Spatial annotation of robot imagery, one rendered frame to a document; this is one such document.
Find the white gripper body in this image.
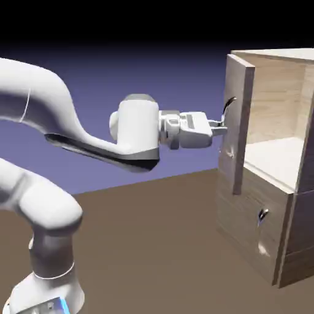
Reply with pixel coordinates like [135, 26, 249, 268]
[178, 111, 213, 150]

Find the curved silver door handle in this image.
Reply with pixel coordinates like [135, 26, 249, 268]
[218, 96, 238, 158]

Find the light wood hinged door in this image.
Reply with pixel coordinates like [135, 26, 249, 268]
[217, 53, 256, 196]

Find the light wood cabinet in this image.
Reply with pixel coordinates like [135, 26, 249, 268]
[215, 48, 314, 289]

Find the light wood closed door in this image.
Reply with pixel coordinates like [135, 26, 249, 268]
[215, 169, 295, 286]

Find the small silver door handle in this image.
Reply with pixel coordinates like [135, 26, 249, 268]
[256, 208, 270, 257]

